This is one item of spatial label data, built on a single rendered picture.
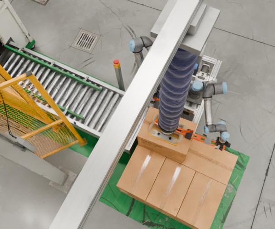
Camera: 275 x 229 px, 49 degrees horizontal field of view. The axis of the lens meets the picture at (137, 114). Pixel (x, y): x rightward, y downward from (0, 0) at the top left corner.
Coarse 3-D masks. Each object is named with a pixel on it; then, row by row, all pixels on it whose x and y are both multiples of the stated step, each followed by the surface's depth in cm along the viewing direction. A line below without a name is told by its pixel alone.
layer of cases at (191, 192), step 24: (192, 144) 381; (144, 168) 372; (168, 168) 371; (192, 168) 370; (216, 168) 369; (144, 192) 362; (168, 192) 361; (192, 192) 360; (216, 192) 358; (192, 216) 350
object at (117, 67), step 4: (120, 64) 381; (116, 68) 382; (120, 68) 389; (116, 72) 394; (120, 72) 396; (116, 76) 406; (120, 76) 403; (120, 80) 411; (120, 84) 423; (120, 88) 437; (124, 88) 445
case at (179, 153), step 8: (152, 112) 356; (144, 120) 352; (184, 120) 350; (144, 128) 349; (192, 128) 346; (144, 136) 345; (176, 136) 344; (144, 144) 368; (152, 144) 353; (160, 144) 341; (168, 144) 341; (184, 144) 340; (160, 152) 371; (168, 152) 356; (176, 152) 342; (184, 152) 337
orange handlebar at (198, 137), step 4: (156, 120) 337; (180, 128) 333; (180, 132) 331; (192, 136) 329; (196, 136) 328; (200, 136) 328; (200, 140) 327; (212, 140) 326; (212, 144) 324; (224, 148) 323
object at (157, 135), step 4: (152, 128) 346; (156, 132) 344; (160, 132) 344; (152, 136) 343; (156, 136) 342; (168, 136) 342; (172, 136) 342; (164, 140) 341; (168, 140) 340; (172, 144) 340; (176, 144) 338
